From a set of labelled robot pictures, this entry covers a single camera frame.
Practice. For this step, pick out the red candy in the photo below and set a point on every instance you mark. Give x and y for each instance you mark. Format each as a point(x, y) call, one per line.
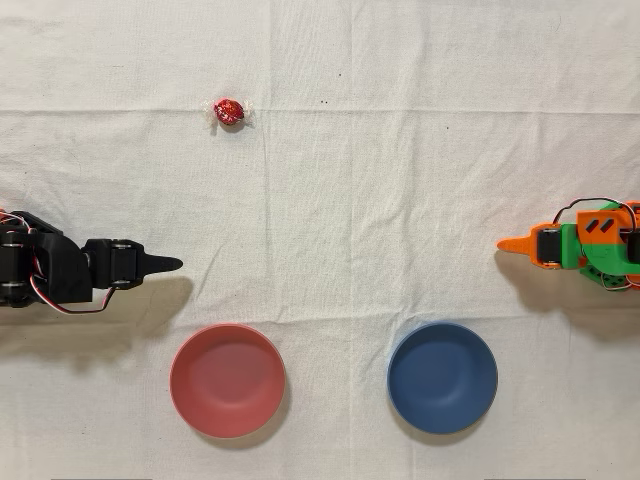
point(229, 111)

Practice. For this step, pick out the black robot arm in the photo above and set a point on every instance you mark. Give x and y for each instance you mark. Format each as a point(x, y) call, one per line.
point(60, 270)

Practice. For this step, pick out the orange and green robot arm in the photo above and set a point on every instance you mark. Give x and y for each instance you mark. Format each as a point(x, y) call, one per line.
point(600, 250)

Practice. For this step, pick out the red bowl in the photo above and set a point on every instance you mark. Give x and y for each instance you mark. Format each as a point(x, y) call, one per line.
point(227, 385)

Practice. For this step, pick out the blue bowl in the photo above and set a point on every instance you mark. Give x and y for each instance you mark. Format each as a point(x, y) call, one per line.
point(442, 380)

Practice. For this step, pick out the white tablecloth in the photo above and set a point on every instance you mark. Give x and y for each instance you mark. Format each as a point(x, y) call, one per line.
point(350, 200)

